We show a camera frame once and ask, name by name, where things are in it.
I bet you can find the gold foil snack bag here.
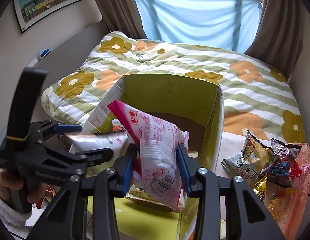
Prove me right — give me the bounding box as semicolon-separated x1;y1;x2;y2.
251;174;267;203

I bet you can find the grey headboard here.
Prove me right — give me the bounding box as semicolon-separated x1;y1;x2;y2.
36;21;110;88

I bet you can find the brown curtain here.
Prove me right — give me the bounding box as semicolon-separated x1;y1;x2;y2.
95;0;147;39
244;0;304;78

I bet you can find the orange white chip bag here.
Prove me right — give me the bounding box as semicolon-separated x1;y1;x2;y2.
125;185;188;212

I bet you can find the blue white item on headboard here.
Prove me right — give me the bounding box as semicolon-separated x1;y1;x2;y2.
27;48;51;67

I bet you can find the dark blue red snack bag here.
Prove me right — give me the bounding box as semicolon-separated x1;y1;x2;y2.
267;138;310;190

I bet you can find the left brown curtain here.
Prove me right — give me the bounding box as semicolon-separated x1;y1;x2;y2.
95;0;147;39

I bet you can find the grey potato chip bag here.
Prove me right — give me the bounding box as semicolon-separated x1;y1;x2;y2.
221;130;278;186

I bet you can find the green cardboard box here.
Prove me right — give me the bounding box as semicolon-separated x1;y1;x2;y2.
83;74;224;239

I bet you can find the blue shrimp flake bag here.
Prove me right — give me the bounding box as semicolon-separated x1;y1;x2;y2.
63;119;130;178

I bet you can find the pink floral table cloth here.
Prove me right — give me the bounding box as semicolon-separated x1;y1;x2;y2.
215;130;310;240

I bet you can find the floral striped duvet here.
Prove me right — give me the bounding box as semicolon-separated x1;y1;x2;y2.
40;31;306;143

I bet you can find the left hand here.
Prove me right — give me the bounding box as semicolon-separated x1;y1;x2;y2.
0;171;48;204

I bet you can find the framed town picture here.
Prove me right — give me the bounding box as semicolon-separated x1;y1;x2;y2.
13;0;81;33

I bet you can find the right brown curtain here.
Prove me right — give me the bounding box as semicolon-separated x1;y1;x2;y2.
244;0;304;78

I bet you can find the light blue hanging cloth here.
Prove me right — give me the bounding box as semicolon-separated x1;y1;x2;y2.
135;0;262;53

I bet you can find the pink white snack bag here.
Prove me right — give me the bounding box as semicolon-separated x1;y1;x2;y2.
107;100;189;211

